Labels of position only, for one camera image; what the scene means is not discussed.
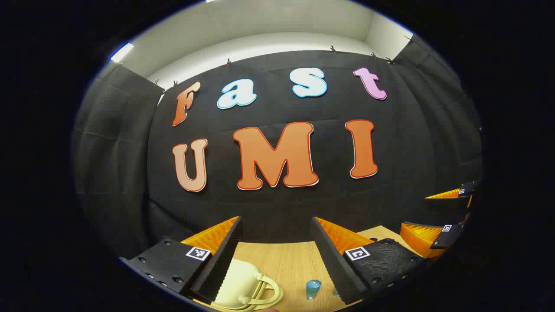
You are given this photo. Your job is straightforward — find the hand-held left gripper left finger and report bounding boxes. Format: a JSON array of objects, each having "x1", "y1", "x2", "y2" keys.
[{"x1": 119, "y1": 216, "x2": 243, "y2": 303}]

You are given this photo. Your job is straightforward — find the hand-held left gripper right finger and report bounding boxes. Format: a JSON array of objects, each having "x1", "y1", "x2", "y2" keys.
[{"x1": 310, "y1": 216, "x2": 424, "y2": 305}]

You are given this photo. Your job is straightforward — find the small blue bottle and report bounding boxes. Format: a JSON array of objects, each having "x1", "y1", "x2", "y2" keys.
[{"x1": 305, "y1": 279, "x2": 322, "y2": 301}]

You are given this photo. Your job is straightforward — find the ceiling light panel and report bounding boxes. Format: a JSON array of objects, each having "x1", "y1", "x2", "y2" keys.
[{"x1": 111, "y1": 42, "x2": 134, "y2": 62}]

